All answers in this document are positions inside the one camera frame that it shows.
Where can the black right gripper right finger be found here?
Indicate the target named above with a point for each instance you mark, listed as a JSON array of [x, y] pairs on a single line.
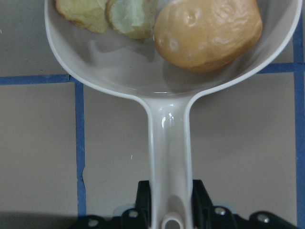
[[206, 215]]

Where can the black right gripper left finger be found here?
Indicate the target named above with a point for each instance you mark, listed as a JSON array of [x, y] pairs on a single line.
[[139, 216]]

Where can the beige plastic dustpan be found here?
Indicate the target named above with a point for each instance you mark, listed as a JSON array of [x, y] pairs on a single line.
[[122, 67]]

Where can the round bread roll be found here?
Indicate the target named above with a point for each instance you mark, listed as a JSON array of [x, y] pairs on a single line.
[[205, 35]]

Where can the torn bread piece white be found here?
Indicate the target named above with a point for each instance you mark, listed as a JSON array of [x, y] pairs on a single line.
[[132, 18]]

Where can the golden bread chunk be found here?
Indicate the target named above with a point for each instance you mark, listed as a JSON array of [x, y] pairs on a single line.
[[84, 14]]

